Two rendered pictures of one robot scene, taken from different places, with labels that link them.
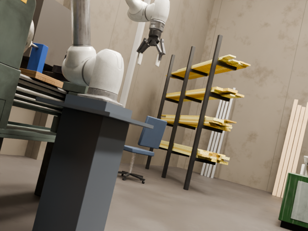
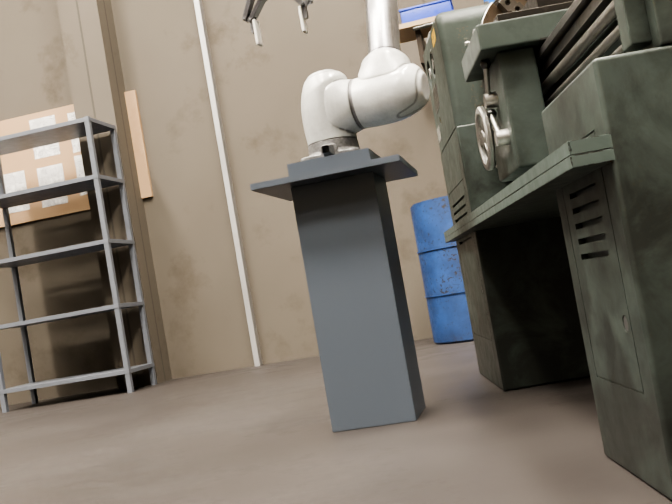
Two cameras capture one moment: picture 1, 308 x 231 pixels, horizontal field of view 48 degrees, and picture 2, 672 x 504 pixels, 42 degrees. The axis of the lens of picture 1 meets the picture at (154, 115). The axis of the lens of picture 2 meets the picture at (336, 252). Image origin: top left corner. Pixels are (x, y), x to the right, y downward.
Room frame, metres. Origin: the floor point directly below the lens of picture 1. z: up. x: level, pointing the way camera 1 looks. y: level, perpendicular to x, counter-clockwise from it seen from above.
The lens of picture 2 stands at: (4.36, -0.48, 0.39)
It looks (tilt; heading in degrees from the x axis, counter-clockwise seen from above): 3 degrees up; 165
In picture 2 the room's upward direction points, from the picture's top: 10 degrees counter-clockwise
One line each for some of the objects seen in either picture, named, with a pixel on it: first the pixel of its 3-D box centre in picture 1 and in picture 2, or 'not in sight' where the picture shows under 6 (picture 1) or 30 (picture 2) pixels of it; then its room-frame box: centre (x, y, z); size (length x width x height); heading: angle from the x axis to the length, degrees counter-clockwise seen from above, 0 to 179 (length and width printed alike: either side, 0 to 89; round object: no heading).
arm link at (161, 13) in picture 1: (159, 9); not in sight; (2.08, 0.12, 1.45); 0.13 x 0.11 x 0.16; 53
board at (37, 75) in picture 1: (25, 75); not in sight; (2.20, 0.85, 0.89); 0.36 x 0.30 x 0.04; 73
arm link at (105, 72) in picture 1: (106, 71); (329, 106); (1.79, 0.29, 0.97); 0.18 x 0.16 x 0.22; 53
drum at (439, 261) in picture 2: not in sight; (467, 266); (-0.58, 1.69, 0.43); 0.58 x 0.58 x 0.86
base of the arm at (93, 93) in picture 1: (103, 97); (332, 151); (1.80, 0.27, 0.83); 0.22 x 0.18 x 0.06; 153
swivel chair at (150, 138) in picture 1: (136, 147); not in sight; (5.27, 0.14, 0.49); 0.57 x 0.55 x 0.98; 60
